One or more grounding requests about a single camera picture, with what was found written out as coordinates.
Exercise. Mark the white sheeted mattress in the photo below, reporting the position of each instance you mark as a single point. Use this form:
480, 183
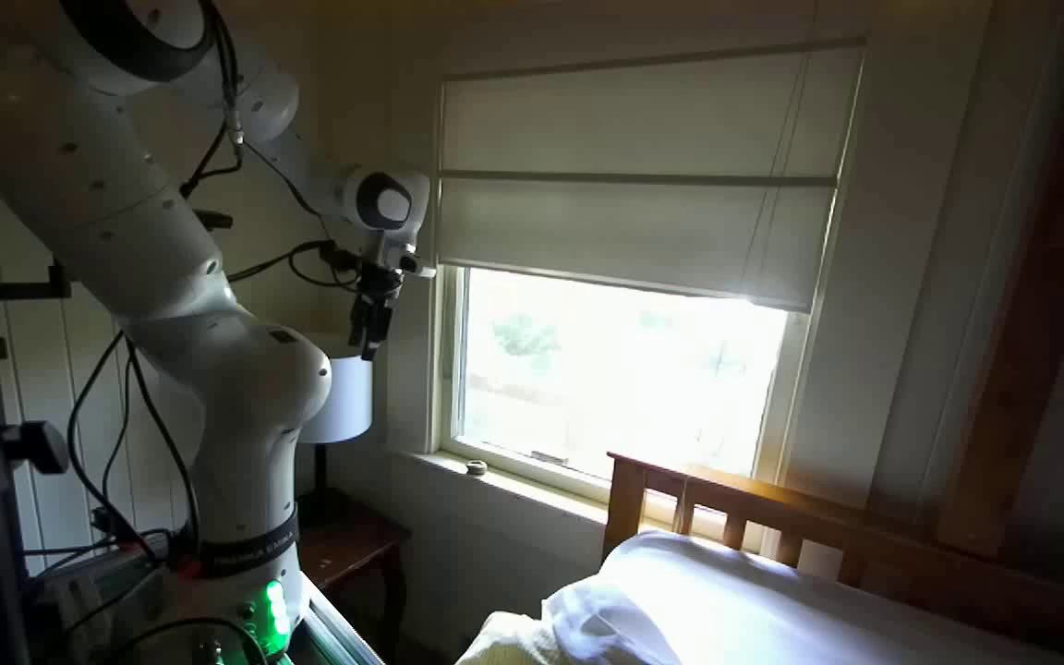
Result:
803, 603

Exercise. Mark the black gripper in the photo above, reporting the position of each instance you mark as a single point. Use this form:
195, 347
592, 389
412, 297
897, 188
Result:
378, 291

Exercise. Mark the small object on sill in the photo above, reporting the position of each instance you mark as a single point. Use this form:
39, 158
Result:
479, 469

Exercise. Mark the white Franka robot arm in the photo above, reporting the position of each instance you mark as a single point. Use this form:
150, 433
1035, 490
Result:
126, 208

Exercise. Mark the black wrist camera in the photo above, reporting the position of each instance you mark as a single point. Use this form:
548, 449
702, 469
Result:
342, 262

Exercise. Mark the dark wooden nightstand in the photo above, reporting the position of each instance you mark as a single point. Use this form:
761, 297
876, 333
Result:
342, 542

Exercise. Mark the wooden bed headboard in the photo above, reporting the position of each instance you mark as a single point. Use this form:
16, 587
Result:
827, 523

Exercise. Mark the black clamp bar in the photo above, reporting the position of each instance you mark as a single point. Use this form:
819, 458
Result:
27, 291

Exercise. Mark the white framed window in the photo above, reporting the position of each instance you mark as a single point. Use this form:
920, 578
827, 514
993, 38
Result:
608, 381

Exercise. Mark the wooden bunk bed frame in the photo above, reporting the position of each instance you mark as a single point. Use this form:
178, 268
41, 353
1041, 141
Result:
1025, 320

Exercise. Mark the cream blanket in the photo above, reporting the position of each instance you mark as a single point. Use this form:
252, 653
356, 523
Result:
556, 629

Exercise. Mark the white shade table lamp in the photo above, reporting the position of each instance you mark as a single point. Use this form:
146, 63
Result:
342, 402

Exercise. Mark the beige roman shade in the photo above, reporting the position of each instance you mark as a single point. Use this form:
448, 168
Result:
629, 227

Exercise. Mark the black round knob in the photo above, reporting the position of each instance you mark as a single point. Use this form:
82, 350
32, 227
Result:
39, 444

